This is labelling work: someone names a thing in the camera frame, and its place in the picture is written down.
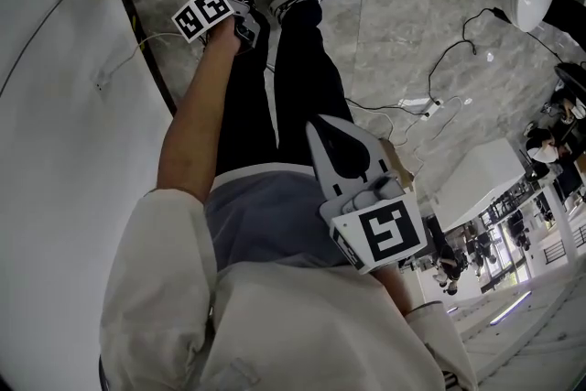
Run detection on pale grey fabric strap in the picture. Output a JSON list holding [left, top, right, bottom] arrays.
[[214, 356, 262, 391]]

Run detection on person's left forearm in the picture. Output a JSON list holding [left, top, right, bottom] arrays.
[[155, 20, 244, 202]]

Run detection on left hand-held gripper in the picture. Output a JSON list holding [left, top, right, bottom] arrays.
[[171, 0, 263, 52]]

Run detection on person's black trousers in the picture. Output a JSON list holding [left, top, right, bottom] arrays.
[[212, 0, 356, 178]]

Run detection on person's white t-shirt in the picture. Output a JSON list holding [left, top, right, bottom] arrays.
[[99, 187, 480, 391]]

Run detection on black floor cable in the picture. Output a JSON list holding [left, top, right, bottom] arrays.
[[350, 6, 500, 114]]

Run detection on thin white cable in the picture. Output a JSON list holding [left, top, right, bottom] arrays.
[[98, 31, 179, 86]]

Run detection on person's right forearm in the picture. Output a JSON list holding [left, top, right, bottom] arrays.
[[373, 263, 413, 317]]

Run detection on white wall plug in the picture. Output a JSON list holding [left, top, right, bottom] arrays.
[[92, 67, 114, 93]]

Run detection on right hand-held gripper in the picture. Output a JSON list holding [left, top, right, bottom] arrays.
[[304, 114, 429, 275]]

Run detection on person's grey inner shirt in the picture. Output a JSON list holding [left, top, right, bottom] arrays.
[[203, 162, 367, 274]]

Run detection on white rectangular pedestal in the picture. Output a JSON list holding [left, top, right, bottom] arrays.
[[429, 136, 526, 233]]

